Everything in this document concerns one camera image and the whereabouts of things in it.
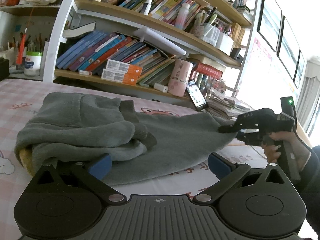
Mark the black box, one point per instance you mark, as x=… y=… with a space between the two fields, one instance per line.
x=4 y=68

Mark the pink cartoon cylinder cup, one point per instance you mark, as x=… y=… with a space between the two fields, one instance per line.
x=179 y=77

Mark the stack of notebooks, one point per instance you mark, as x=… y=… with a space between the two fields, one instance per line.
x=225 y=107

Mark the white green-lid jar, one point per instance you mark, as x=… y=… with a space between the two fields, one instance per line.
x=32 y=63

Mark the row of leaning books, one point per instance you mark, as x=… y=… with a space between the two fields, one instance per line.
x=91 y=52

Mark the person's right hand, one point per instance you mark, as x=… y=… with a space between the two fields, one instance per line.
x=272 y=152

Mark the lower orange white medicine box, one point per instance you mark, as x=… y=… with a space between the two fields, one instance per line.
x=119 y=77

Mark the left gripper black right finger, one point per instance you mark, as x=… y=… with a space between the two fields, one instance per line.
x=230 y=175

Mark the upper orange white medicine box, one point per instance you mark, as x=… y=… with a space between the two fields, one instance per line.
x=123 y=67

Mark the red thick dictionary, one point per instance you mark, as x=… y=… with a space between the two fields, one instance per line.
x=208 y=70

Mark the small white adapter cube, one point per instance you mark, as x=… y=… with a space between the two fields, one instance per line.
x=161 y=88

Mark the orange white medicine box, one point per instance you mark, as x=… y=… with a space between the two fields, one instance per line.
x=119 y=77
x=123 y=67

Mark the red tassel ornament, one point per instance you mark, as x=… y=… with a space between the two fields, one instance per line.
x=22 y=43

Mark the grey sweatshirt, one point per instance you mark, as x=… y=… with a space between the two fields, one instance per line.
x=81 y=127

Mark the black smartphone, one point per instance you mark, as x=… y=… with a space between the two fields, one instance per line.
x=196 y=96

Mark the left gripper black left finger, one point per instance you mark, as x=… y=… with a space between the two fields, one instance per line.
x=90 y=175

